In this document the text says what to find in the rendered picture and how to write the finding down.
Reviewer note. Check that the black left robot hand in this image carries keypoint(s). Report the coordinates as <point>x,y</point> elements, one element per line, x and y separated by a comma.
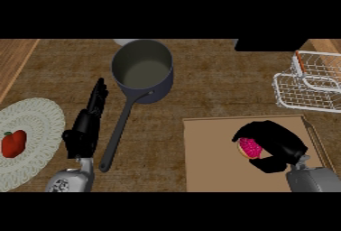
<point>84,126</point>

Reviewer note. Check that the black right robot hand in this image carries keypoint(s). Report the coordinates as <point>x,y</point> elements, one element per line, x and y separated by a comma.
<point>277,141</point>

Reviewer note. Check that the pink frosted cupcake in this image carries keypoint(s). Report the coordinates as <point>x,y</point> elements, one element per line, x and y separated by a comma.
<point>249,148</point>

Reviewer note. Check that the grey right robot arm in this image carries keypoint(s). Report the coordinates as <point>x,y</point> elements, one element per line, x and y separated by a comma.
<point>313,177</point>

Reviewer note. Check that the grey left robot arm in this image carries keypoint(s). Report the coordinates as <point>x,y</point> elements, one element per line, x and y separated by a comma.
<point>72,177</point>

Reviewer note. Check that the brown tray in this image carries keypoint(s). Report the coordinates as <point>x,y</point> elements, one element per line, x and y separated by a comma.
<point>230,162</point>

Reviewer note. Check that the round white woven placemat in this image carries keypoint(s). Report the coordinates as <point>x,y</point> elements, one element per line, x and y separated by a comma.
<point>31,141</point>

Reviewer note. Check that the red bell pepper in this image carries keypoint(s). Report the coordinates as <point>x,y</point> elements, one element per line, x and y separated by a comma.
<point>13,143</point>

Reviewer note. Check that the dark blue saucepan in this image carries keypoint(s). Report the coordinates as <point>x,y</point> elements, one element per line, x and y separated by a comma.
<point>142,75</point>

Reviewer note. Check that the white round object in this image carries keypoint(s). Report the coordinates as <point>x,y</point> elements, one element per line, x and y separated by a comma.
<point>124,41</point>

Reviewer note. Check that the black appliance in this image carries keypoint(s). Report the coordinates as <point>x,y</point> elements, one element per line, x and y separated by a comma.
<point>269,44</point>

